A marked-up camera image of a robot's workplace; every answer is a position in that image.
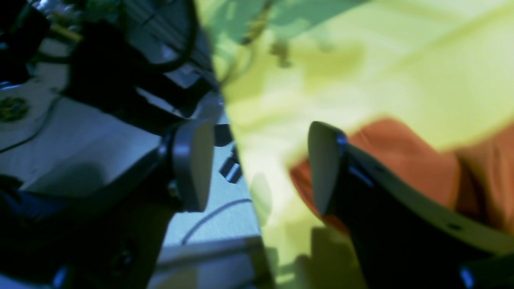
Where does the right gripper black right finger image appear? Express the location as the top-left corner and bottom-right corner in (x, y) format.
(308, 121), (514, 289)

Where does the right gripper grey padded left finger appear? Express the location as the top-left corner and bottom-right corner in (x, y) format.
(168, 120), (215, 212)

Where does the salmon red T-shirt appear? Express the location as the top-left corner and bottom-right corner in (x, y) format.
(290, 117), (514, 237)

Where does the pale yellow table cloth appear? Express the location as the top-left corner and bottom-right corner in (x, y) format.
(195, 0), (513, 289)

